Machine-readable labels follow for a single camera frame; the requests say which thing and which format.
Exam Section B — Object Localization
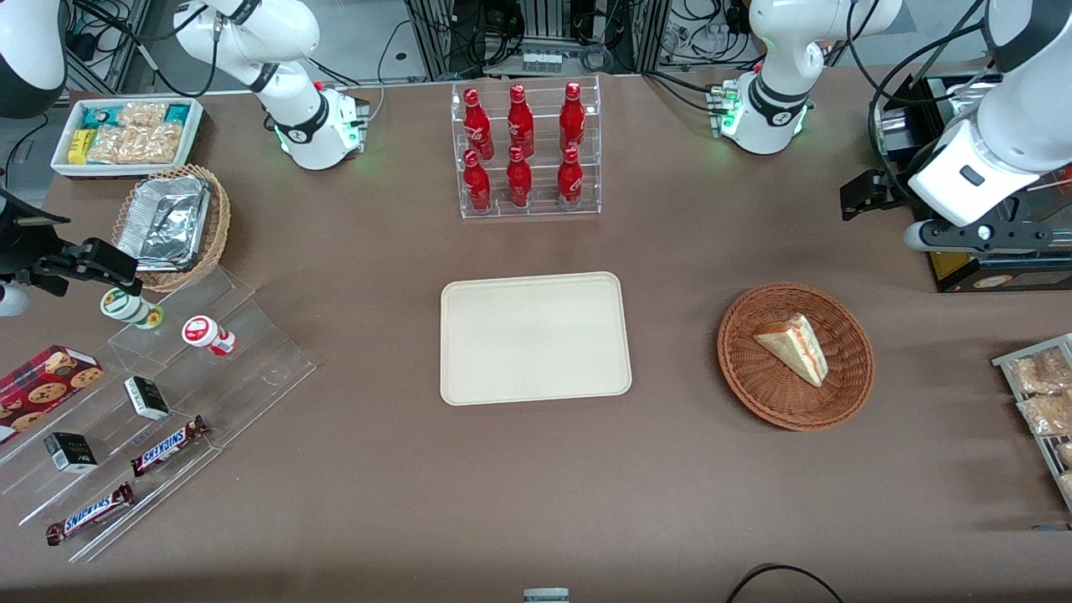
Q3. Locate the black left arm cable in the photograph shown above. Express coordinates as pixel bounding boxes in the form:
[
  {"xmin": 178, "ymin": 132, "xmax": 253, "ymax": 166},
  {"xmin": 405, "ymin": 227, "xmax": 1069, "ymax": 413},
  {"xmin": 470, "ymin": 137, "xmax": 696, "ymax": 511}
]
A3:
[{"xmin": 844, "ymin": 0, "xmax": 1006, "ymax": 198}]

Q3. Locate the red white yogurt bottle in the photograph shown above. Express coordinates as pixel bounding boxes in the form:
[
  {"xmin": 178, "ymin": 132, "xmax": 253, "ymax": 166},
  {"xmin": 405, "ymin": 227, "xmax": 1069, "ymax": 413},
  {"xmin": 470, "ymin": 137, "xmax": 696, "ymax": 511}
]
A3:
[{"xmin": 182, "ymin": 315, "xmax": 237, "ymax": 358}]

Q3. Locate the green white yogurt bottle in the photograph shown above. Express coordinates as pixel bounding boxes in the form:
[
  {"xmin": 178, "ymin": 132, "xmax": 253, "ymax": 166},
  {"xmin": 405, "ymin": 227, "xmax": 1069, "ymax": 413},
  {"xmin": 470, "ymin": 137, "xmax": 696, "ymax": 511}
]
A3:
[{"xmin": 100, "ymin": 286, "xmax": 165, "ymax": 330}]

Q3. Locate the grey wire rack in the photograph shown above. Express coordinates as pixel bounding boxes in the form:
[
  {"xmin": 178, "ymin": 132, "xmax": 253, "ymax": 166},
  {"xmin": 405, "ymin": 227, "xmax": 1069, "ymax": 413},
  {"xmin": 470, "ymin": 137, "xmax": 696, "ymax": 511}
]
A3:
[{"xmin": 992, "ymin": 333, "xmax": 1072, "ymax": 513}]

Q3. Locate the black table cable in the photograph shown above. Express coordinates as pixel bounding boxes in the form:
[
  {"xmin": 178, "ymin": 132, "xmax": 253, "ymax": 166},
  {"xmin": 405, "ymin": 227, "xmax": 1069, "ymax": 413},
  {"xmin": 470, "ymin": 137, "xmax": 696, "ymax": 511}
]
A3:
[{"xmin": 724, "ymin": 564, "xmax": 847, "ymax": 603}]

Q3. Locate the white rectangular snack bin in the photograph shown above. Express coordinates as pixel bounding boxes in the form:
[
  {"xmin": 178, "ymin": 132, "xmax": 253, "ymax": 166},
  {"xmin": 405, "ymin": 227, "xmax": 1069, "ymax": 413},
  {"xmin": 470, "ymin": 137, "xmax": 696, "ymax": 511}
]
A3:
[{"xmin": 50, "ymin": 96, "xmax": 204, "ymax": 181}]

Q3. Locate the light tan wicker basket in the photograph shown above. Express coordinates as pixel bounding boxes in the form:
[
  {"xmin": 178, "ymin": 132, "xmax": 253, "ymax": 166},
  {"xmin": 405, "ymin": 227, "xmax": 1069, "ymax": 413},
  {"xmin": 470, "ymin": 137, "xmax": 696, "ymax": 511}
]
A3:
[{"xmin": 111, "ymin": 163, "xmax": 231, "ymax": 293}]

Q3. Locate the aluminium frame rack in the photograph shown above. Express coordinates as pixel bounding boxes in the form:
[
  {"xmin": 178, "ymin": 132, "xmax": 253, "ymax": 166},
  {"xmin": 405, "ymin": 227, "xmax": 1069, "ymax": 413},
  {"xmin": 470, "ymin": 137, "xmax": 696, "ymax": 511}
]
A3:
[{"xmin": 406, "ymin": 0, "xmax": 671, "ymax": 80}]

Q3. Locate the clear acrylic bottle rack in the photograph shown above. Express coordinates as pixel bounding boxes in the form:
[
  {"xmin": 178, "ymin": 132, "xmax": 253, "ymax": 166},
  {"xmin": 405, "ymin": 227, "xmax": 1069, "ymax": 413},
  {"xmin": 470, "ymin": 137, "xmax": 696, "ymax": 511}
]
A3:
[{"xmin": 451, "ymin": 75, "xmax": 602, "ymax": 220}]

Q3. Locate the clear acrylic stepped shelf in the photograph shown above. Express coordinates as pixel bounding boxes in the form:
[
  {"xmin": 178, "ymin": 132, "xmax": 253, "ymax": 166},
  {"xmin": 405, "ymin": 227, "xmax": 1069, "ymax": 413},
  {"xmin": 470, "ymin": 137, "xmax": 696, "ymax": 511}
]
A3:
[{"xmin": 0, "ymin": 266, "xmax": 317, "ymax": 564}]

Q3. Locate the black food warmer case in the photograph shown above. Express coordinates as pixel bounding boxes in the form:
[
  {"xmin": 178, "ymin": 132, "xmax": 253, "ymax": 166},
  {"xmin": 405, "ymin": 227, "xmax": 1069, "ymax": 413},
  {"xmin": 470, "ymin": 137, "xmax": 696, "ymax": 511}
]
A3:
[{"xmin": 871, "ymin": 71, "xmax": 1072, "ymax": 294}]

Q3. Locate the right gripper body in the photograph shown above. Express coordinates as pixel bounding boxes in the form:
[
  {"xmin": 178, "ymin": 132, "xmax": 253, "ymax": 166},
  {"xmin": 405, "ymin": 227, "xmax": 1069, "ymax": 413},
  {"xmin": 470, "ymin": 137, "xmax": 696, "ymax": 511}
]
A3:
[{"xmin": 0, "ymin": 189, "xmax": 44, "ymax": 282}]

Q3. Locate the Snickers chocolate bar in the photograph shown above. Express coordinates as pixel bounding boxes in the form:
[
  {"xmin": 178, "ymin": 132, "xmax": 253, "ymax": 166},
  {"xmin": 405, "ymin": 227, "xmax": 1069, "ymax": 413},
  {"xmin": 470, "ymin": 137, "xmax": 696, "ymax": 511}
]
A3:
[
  {"xmin": 46, "ymin": 482, "xmax": 135, "ymax": 547},
  {"xmin": 130, "ymin": 415, "xmax": 210, "ymax": 478}
]

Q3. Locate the red tartan cookie box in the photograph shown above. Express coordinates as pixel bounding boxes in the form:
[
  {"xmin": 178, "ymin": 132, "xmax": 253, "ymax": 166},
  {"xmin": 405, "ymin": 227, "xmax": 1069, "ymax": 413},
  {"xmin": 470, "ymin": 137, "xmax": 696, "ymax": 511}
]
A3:
[{"xmin": 0, "ymin": 344, "xmax": 105, "ymax": 445}]

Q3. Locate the beige rectangular tray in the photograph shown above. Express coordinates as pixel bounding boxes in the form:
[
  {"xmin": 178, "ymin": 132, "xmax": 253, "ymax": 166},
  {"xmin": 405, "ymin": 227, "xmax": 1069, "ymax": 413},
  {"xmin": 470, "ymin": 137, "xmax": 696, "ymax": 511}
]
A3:
[{"xmin": 440, "ymin": 271, "xmax": 633, "ymax": 407}]

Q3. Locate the aluminium foil tray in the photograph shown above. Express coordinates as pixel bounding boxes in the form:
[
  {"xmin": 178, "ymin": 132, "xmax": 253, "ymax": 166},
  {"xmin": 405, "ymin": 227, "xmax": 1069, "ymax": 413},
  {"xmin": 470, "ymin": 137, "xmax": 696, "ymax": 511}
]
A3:
[{"xmin": 116, "ymin": 174, "xmax": 212, "ymax": 273}]

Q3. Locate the triangle sandwich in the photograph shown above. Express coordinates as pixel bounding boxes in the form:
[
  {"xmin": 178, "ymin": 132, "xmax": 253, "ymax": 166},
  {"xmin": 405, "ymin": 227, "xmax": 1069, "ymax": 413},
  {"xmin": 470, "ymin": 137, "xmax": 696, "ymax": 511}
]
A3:
[{"xmin": 752, "ymin": 313, "xmax": 830, "ymax": 389}]

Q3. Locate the red cola bottle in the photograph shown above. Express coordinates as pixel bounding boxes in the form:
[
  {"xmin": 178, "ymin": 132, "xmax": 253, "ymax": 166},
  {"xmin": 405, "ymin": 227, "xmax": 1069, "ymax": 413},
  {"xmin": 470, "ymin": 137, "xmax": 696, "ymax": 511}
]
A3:
[
  {"xmin": 506, "ymin": 146, "xmax": 533, "ymax": 209},
  {"xmin": 557, "ymin": 147, "xmax": 584, "ymax": 210},
  {"xmin": 462, "ymin": 149, "xmax": 492, "ymax": 214},
  {"xmin": 559, "ymin": 81, "xmax": 586, "ymax": 156},
  {"xmin": 508, "ymin": 84, "xmax": 535, "ymax": 160},
  {"xmin": 463, "ymin": 87, "xmax": 495, "ymax": 162}
]

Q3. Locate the clear bag of crackers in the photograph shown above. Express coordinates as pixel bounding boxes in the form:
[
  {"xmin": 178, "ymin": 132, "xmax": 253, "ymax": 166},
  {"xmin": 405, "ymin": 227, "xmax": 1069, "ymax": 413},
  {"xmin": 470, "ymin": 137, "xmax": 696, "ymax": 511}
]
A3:
[
  {"xmin": 116, "ymin": 101, "xmax": 168, "ymax": 128},
  {"xmin": 87, "ymin": 123, "xmax": 184, "ymax": 165}
]

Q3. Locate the small black box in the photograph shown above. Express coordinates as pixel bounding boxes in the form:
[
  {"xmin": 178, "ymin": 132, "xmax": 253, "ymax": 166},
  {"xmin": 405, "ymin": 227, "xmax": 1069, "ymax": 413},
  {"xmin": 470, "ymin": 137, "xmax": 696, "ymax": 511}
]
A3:
[
  {"xmin": 44, "ymin": 431, "xmax": 99, "ymax": 474},
  {"xmin": 124, "ymin": 375, "xmax": 171, "ymax": 421}
]

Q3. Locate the brown round wicker basket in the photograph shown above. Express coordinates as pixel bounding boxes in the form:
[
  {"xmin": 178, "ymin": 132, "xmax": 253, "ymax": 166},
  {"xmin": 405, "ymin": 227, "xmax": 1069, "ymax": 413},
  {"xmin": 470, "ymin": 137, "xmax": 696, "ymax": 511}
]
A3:
[{"xmin": 717, "ymin": 283, "xmax": 875, "ymax": 432}]

